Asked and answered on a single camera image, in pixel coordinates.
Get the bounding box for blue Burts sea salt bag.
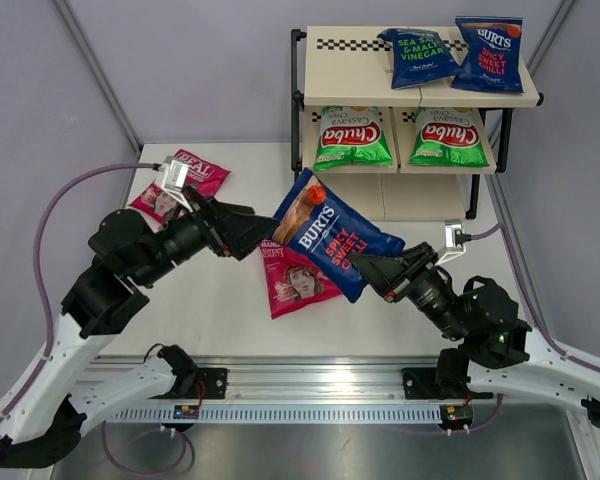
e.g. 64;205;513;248
377;28;462;90

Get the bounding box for white slotted cable duct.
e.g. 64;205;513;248
109;402;442;425

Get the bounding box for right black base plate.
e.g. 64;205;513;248
401;367;495;400

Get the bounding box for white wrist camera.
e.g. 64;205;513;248
155;156;192;212
435;220;466;265

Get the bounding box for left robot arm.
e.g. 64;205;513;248
0;187;278;469

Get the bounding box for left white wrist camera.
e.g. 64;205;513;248
155;156;192;212

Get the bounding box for blue Burts chilli bag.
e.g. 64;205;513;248
271;169;405;303
451;16;524;94

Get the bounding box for pink Real chips bag far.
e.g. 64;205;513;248
129;149;230;224

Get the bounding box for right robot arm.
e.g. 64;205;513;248
349;243;600;429

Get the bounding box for pink real chips bag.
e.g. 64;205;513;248
129;149;230;224
259;240;342;319

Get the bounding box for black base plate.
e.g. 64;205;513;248
180;367;229;401
401;367;495;400

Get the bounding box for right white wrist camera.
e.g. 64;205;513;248
435;220;466;265

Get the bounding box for beige three-tier shelf rack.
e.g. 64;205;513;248
291;26;544;221

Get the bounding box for aluminium mounting rail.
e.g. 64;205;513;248
44;354;591;406

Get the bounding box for pink Real chips bag centre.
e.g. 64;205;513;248
259;240;342;319

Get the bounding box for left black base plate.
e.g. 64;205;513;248
180;367;229;401

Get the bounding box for green Chuba bag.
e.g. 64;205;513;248
313;106;393;171
409;107;488;168

